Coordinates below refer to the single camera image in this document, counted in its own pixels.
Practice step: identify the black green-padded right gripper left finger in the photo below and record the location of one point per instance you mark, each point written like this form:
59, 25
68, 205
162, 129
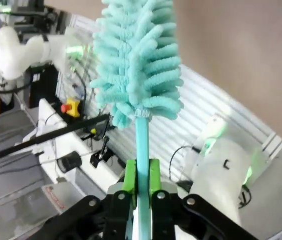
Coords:
130, 180

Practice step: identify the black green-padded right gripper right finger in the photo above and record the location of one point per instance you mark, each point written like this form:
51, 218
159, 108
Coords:
155, 180

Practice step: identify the teal microfibre duster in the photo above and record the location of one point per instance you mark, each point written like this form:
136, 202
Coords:
135, 62

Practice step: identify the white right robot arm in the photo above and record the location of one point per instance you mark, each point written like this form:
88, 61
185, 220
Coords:
218, 175

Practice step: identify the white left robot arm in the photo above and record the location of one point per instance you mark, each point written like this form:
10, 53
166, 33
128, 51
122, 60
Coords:
8, 57

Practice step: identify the black round device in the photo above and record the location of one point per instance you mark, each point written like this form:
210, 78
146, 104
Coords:
68, 162

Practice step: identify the grey box with red label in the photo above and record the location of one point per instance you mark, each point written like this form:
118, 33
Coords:
54, 197

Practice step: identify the yellow red emergency stop button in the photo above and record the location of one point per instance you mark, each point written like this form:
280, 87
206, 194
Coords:
71, 107

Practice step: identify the white ribbed panel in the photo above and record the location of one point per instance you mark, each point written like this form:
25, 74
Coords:
205, 100

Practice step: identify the long black bar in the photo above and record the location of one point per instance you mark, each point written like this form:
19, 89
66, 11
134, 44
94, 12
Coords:
43, 136

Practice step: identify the black control box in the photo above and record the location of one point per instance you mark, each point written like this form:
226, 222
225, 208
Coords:
42, 85

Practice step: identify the black clamp mount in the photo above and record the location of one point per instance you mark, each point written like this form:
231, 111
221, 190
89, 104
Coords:
99, 156

